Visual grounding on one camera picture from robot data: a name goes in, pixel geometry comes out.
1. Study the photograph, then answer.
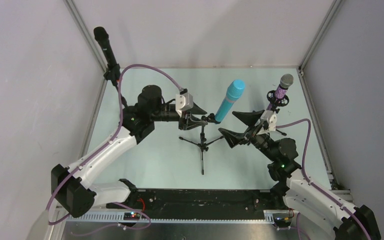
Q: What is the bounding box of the tall black tripod stand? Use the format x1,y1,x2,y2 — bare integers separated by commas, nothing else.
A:
178,113,224,175

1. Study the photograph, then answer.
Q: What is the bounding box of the circuit board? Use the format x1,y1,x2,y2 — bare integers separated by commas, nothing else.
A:
272,217,292,231
123,211,142,221

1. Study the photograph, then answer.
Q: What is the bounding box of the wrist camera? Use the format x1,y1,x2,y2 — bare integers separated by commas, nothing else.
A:
258,110,277,135
174,88,194,117

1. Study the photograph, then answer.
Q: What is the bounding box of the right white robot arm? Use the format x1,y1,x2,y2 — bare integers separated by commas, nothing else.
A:
219,110,382,240

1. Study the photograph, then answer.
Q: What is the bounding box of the black round base stand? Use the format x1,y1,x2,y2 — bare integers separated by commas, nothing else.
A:
103,63,121,92

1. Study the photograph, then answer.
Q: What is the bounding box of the right circuit board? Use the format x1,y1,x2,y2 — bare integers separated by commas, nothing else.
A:
272,217,292,231

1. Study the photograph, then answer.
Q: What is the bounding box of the shock mount tripod stand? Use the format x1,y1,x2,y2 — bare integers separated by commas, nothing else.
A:
266,90,291,137

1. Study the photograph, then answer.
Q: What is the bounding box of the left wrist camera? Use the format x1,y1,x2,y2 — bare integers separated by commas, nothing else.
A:
174,88,194,117

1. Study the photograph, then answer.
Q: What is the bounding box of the purple glitter microphone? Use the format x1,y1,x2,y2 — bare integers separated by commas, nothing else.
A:
275,73,294,99

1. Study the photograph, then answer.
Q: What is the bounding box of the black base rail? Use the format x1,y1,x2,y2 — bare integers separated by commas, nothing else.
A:
123,188,296,221

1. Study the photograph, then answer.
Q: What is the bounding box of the black microphone orange end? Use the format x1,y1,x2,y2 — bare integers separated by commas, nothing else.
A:
93,26,118,66

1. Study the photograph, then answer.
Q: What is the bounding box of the left circuit board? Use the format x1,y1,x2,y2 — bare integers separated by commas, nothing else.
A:
123,211,142,221

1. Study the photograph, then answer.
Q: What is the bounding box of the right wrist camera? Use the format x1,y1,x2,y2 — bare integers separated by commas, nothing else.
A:
258,110,277,135

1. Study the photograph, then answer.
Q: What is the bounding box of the blue microphone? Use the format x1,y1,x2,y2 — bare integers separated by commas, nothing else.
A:
214,79,246,123

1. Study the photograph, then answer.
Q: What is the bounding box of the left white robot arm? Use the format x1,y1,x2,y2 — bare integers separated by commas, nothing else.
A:
51,85,207,218

